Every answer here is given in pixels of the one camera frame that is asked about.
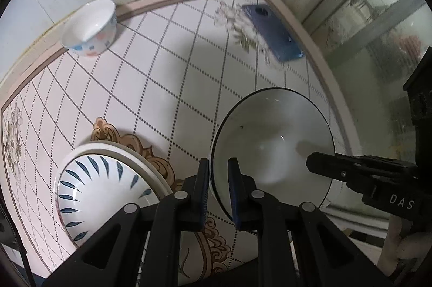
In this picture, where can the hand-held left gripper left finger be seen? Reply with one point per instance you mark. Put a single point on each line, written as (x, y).
(204, 192)

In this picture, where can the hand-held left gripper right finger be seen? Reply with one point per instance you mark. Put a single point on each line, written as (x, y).
(233, 192)

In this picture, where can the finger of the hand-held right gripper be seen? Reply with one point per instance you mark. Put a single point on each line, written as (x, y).
(354, 168)

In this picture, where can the white plate with floral rim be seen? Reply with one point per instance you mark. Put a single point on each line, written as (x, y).
(135, 162)

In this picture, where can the white plate with blue stripes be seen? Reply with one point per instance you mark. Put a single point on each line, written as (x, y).
(101, 195)

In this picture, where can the person's right hand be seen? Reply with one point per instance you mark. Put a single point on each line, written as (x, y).
(401, 250)

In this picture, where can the floral diamond pattern tablecloth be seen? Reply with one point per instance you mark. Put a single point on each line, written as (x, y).
(152, 70)

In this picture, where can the blue smartphone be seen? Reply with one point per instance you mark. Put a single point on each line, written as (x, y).
(270, 32)

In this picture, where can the white bowl with coloured dots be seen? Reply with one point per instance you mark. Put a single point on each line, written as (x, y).
(91, 23)

